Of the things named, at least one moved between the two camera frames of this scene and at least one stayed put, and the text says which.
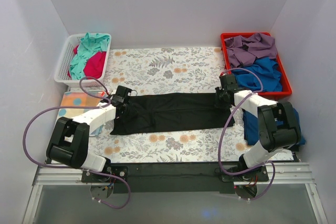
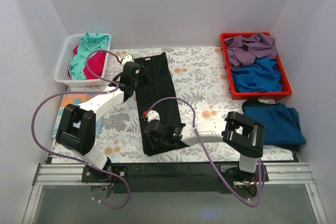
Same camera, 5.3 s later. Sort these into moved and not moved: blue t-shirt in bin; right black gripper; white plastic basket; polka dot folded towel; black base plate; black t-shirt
Moved: right black gripper; black t-shirt
Not moved: white plastic basket; polka dot folded towel; blue t-shirt in bin; black base plate
